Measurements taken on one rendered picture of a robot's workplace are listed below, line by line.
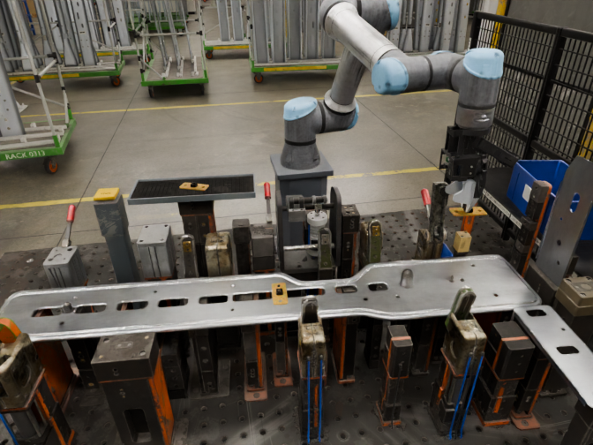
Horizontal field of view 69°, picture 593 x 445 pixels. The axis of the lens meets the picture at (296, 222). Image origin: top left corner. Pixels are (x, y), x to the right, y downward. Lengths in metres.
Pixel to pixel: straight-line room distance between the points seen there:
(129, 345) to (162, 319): 0.12
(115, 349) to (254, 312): 0.32
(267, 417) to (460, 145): 0.84
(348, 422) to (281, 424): 0.18
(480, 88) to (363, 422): 0.86
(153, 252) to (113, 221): 0.24
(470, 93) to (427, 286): 0.51
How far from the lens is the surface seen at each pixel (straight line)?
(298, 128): 1.55
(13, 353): 1.10
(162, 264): 1.25
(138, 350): 1.03
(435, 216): 1.30
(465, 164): 1.04
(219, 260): 1.23
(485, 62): 0.98
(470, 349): 1.06
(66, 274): 1.34
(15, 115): 5.17
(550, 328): 1.21
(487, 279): 1.30
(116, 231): 1.44
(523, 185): 1.61
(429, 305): 1.16
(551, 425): 1.42
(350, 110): 1.58
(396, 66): 0.98
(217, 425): 1.28
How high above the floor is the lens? 1.74
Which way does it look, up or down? 31 degrees down
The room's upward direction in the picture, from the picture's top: 1 degrees counter-clockwise
